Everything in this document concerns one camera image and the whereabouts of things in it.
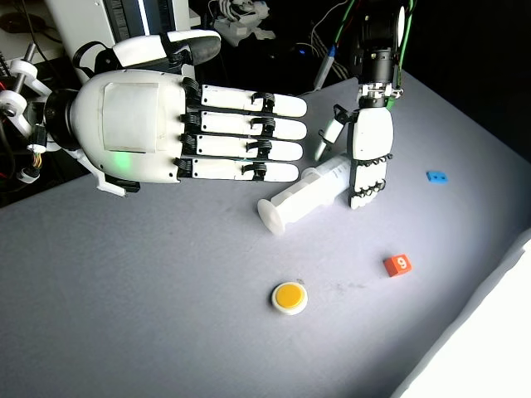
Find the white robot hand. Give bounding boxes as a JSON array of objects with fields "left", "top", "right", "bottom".
[
  {"left": 68, "top": 29, "right": 309, "bottom": 184},
  {"left": 314, "top": 105, "right": 394, "bottom": 211}
]

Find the large clear plastic syringe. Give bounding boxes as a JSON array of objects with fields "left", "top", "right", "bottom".
[{"left": 256, "top": 153, "right": 354, "bottom": 236}]

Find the grey pen with blue tip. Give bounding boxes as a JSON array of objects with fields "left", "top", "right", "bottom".
[{"left": 313, "top": 45, "right": 338, "bottom": 90}]

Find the white equipment case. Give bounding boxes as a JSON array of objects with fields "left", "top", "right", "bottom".
[{"left": 44, "top": 0, "right": 196, "bottom": 80}]

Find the red cube with white numeral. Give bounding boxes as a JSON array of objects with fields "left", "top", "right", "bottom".
[{"left": 382, "top": 254, "right": 413, "bottom": 278}]

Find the white plastic parts pile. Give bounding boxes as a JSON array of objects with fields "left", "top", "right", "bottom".
[{"left": 209, "top": 0, "right": 277, "bottom": 46}]

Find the grey table cloth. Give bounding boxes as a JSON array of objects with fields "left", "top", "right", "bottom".
[{"left": 0, "top": 70, "right": 531, "bottom": 398}]

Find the yellow button with white rim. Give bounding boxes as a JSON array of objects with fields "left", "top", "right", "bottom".
[{"left": 271, "top": 281, "right": 309, "bottom": 316}]

